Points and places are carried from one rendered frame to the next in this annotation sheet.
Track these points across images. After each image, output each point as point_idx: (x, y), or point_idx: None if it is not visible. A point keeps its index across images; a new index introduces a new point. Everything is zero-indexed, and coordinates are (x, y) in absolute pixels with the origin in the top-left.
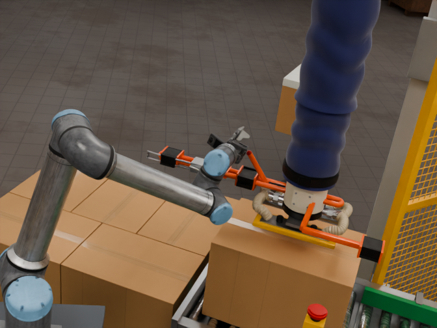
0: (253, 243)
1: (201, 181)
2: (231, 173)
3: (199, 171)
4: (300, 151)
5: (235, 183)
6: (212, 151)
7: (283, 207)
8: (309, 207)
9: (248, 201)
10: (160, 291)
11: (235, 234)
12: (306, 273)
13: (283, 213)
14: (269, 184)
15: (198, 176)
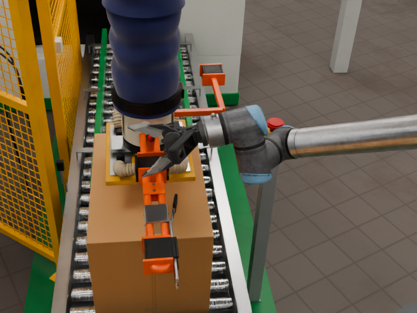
0: (183, 203)
1: (267, 150)
2: (159, 178)
3: (259, 149)
4: (175, 66)
5: (165, 180)
6: (254, 115)
7: (163, 148)
8: (180, 110)
9: (92, 234)
10: None
11: (180, 222)
12: (200, 158)
13: (98, 197)
14: (157, 145)
15: (263, 153)
